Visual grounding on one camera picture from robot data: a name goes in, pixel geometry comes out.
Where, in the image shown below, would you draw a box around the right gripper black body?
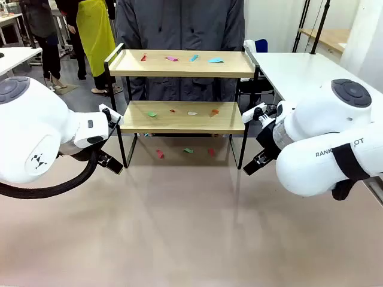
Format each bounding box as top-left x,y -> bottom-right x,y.
256,120 -> 281,160

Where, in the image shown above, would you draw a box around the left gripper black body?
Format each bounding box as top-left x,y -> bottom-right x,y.
58,142 -> 104,163

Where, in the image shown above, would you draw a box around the large white table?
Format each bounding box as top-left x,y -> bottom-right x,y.
250,51 -> 383,104

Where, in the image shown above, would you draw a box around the blue chair back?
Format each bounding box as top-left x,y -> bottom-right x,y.
254,38 -> 269,54

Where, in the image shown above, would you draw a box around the white crumpled cloth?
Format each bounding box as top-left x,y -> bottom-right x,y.
242,39 -> 257,56

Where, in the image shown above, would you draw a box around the small white desk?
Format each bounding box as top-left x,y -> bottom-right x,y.
0,46 -> 43,77

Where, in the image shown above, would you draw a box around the thin black tripod legs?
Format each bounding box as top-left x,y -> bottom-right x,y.
292,0 -> 311,54

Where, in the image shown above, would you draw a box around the person in yellow apron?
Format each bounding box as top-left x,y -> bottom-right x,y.
55,0 -> 117,97

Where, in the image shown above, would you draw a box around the light wooden desk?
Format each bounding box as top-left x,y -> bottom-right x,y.
298,28 -> 351,54

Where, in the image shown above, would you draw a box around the thick black stand pole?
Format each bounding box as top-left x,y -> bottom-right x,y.
310,0 -> 332,55

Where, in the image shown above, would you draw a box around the person in dark clothes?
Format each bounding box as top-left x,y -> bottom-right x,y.
19,0 -> 62,90

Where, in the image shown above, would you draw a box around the person in grey jacket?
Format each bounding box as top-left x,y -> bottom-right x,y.
115,0 -> 246,102

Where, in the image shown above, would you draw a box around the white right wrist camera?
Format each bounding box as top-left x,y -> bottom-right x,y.
241,102 -> 268,124

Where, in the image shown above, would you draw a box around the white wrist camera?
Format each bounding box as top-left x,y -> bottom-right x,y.
241,102 -> 268,124
98,103 -> 124,129

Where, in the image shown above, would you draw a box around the black braided cable sleeve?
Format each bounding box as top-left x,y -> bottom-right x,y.
0,149 -> 101,200

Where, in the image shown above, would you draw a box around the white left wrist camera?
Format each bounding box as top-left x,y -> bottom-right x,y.
98,103 -> 124,129

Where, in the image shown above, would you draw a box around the black strap on arm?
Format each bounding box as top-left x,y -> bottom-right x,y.
331,143 -> 370,201

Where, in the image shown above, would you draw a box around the two-tier wooden black-frame shelf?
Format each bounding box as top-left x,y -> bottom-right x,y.
104,42 -> 260,170

